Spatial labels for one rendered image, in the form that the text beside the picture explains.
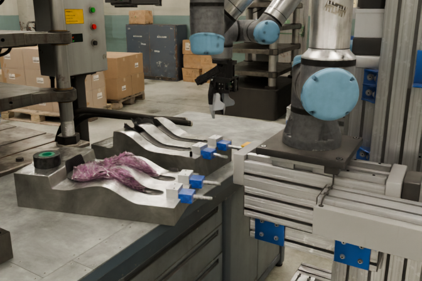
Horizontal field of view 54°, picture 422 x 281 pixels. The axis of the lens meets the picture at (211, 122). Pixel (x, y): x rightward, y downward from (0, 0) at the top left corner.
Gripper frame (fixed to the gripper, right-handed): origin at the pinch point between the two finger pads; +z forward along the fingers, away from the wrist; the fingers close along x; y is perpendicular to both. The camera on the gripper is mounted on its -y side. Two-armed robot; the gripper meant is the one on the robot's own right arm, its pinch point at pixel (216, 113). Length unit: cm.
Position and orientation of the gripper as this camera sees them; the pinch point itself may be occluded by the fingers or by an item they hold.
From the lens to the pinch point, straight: 153.5
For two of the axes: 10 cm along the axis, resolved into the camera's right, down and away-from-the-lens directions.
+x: 5.2, -2.2, 8.3
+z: 0.0, 9.7, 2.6
